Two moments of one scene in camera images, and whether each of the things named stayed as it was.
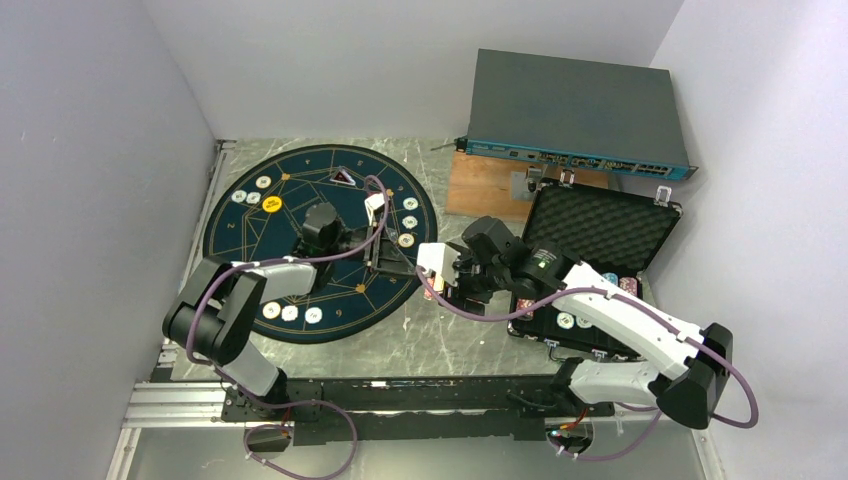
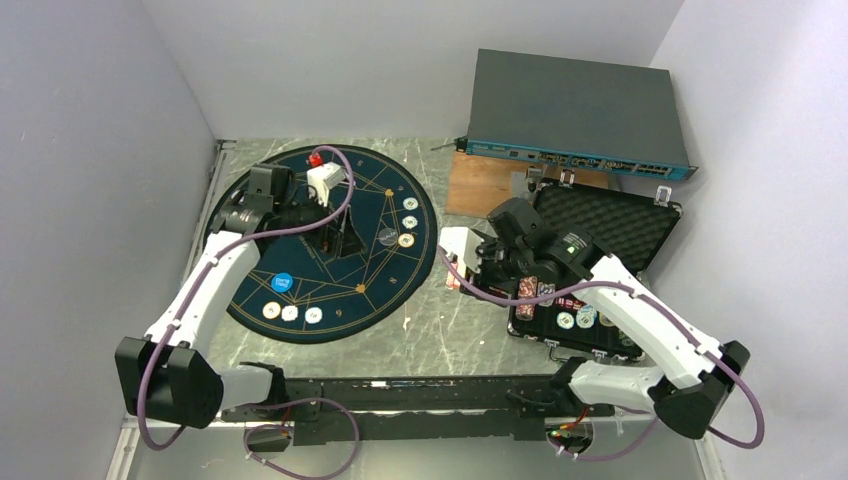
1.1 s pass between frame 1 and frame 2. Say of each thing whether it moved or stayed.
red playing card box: moved
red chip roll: stayed
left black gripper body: moved
